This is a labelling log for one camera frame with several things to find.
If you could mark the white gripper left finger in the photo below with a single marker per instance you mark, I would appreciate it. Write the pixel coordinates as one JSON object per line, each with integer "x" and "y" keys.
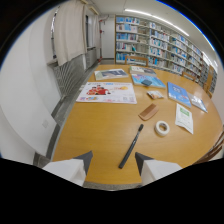
{"x": 68, "y": 168}

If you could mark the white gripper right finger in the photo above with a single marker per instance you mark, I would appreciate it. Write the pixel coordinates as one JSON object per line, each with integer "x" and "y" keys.
{"x": 156, "y": 168}

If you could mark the white tape roll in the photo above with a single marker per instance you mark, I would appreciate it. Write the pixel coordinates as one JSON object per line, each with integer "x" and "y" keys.
{"x": 162, "y": 128}

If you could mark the black pen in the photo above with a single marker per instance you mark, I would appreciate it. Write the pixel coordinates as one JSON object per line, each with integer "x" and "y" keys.
{"x": 131, "y": 146}

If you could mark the brown wooden comb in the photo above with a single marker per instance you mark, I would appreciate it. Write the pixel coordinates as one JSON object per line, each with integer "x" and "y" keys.
{"x": 148, "y": 112}

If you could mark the white and green leaflet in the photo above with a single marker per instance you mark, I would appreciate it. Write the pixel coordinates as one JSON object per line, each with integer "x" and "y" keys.
{"x": 184, "y": 117}

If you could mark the wooden chair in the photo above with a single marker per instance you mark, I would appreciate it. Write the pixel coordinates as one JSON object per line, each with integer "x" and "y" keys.
{"x": 136, "y": 60}
{"x": 213, "y": 150}
{"x": 189, "y": 76}

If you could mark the glossy grey-blue magazine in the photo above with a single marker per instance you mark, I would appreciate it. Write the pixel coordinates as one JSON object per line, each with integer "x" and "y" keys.
{"x": 198, "y": 102}

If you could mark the large poster with red figures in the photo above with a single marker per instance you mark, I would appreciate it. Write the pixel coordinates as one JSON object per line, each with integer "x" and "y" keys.
{"x": 107, "y": 92}

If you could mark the small dark blue pouch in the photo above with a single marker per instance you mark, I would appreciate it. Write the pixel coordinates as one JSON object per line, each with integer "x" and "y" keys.
{"x": 146, "y": 82}

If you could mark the light blue picture book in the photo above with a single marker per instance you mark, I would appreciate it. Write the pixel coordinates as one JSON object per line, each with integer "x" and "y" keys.
{"x": 147, "y": 81}

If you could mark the grey radiator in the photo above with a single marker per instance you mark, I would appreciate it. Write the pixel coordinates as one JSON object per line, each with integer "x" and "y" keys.
{"x": 70, "y": 75}

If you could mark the dark green book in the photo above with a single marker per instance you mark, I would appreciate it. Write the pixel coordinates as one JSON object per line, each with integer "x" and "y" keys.
{"x": 142, "y": 70}

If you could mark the grey-cover book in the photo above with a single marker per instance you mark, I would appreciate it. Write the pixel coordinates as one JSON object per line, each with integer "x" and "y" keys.
{"x": 111, "y": 74}

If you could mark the long library bookshelf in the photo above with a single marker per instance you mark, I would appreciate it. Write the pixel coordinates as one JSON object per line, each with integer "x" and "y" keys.
{"x": 160, "y": 43}

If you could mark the white curtain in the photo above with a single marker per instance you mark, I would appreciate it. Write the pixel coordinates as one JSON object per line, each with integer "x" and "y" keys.
{"x": 69, "y": 30}
{"x": 96, "y": 31}

